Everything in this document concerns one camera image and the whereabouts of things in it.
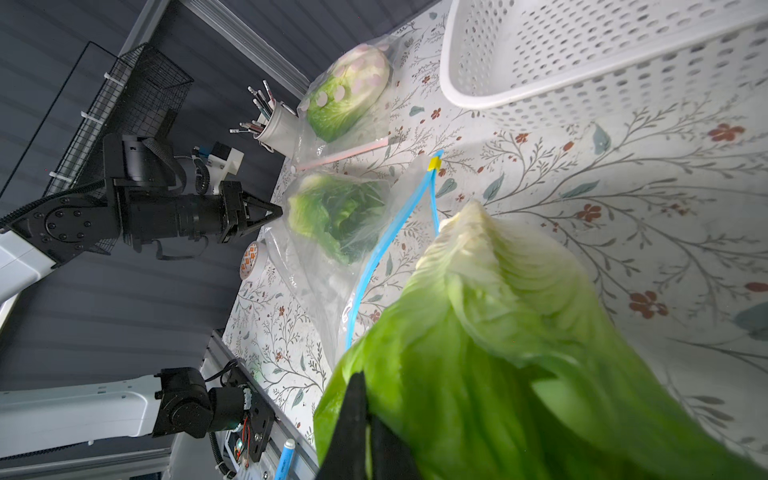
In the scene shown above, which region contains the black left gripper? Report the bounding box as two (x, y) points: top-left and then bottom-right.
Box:
(218, 181), (283, 243)

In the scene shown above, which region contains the black wire mesh basket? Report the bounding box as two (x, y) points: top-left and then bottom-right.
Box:
(0, 40), (194, 253)

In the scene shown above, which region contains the white cup pen holder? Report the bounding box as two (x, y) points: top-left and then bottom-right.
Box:
(229, 81), (299, 159)

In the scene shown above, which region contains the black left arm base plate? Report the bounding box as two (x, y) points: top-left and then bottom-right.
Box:
(227, 365), (276, 463)

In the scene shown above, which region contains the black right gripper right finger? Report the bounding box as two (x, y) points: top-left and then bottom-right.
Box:
(369, 416), (422, 480)

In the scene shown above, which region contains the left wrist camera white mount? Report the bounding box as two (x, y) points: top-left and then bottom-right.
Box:
(191, 142), (244, 195)

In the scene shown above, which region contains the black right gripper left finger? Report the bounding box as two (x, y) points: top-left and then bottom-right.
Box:
(316, 372), (368, 480)

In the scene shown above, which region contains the chinese cabbage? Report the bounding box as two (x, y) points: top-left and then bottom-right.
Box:
(288, 173), (390, 265)
(314, 201), (767, 479)
(303, 44), (391, 143)

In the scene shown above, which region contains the clear zip-top bag blue seal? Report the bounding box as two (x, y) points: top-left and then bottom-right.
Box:
(264, 152), (443, 365)

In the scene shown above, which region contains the chinese cabbage in pink bag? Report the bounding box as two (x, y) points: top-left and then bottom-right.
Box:
(303, 44), (391, 143)

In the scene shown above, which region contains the clear zip-top bag pink seal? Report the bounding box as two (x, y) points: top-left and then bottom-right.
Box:
(293, 35), (405, 170)

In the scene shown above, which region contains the small white object on table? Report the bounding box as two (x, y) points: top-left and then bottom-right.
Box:
(239, 241), (259, 281)

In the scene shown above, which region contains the white perforated plastic basket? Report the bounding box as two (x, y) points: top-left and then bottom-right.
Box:
(440, 0), (767, 129)

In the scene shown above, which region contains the blue pen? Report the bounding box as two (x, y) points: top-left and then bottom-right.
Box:
(274, 438), (296, 480)

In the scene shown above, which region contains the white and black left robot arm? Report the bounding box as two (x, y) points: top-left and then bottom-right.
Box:
(1, 133), (283, 460)

